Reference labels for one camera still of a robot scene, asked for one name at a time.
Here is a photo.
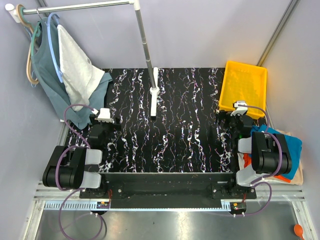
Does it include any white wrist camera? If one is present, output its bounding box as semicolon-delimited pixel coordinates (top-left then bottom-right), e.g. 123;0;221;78
91;108;113;123
230;100;248;117

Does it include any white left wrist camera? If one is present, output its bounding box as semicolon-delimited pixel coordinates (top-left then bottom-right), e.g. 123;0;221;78
91;108;113;123

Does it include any light blue hanger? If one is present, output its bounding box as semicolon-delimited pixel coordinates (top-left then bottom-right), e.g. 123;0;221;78
46;12;63;83

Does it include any yellow plastic bin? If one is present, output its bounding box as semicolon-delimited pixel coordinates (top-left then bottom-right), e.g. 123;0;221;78
218;60;268;120

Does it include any aluminium corner rail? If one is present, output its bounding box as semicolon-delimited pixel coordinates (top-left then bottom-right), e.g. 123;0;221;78
256;0;300;67

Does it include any white hanging shirt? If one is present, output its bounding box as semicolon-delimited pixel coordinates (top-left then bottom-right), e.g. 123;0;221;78
57;24;105;105

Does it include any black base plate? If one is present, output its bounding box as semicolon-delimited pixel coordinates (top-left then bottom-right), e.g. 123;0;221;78
79;172;257;211

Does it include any metal clothes rack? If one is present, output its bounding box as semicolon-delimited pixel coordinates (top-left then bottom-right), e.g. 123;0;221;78
5;0;160;120

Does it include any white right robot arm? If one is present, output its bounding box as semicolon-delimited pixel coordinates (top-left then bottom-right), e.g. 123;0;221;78
217;110;293;199

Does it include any white folded t-shirt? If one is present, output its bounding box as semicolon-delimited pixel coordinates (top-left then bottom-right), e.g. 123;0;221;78
237;153;252;170

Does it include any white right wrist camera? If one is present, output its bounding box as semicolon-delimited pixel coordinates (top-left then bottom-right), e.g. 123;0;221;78
230;100;248;117

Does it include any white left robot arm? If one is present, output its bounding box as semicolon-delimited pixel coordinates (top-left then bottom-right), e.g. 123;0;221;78
42;117;121;198

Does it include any beige folded t-shirt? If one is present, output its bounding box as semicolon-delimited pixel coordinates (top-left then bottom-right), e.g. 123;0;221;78
239;128;304;186

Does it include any orange rubber bulb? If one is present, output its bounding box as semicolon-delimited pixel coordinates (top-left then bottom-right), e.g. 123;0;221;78
293;224;304;240

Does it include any grey-green hanging shirt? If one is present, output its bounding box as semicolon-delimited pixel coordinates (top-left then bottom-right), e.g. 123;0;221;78
31;17;112;130

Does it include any blue t-shirt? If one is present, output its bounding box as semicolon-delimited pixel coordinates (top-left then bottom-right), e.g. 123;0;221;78
251;124;302;183

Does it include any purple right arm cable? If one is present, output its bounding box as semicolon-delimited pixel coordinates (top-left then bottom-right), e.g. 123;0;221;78
229;105;286;218

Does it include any wooden hanger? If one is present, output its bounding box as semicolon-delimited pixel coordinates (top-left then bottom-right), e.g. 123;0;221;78
15;4;39;86

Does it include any orange folded t-shirt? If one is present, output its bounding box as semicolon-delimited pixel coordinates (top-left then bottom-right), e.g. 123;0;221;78
243;153;291;184

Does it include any green hanger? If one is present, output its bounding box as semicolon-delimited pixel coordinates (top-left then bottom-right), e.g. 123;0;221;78
30;21;42;51

